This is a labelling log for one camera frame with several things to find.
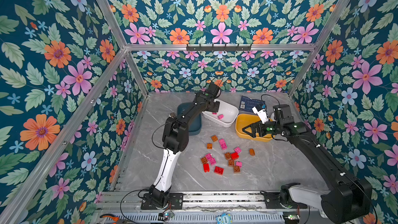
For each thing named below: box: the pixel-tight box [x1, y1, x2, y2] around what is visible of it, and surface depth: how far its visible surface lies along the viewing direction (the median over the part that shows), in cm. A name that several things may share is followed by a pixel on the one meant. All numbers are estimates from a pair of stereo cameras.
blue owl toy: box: [215, 213, 233, 224], surface depth 69 cm
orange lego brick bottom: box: [233, 165, 241, 174], surface depth 84 cm
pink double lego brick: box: [218, 138, 228, 150], surface depth 93 cm
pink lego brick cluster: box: [205, 152, 217, 166], surface depth 88 cm
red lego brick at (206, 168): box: [203, 163, 210, 173], surface depth 84 cm
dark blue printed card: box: [238, 95, 266, 113], surface depth 117 cm
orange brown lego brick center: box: [224, 151, 232, 160], surface depth 90 cm
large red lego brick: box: [213, 165, 225, 176], surface depth 84 cm
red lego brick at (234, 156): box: [230, 151, 239, 160], surface depth 88 cm
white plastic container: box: [202, 98, 239, 128], surface depth 107 cm
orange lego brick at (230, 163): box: [227, 159, 235, 167], surface depth 87 cm
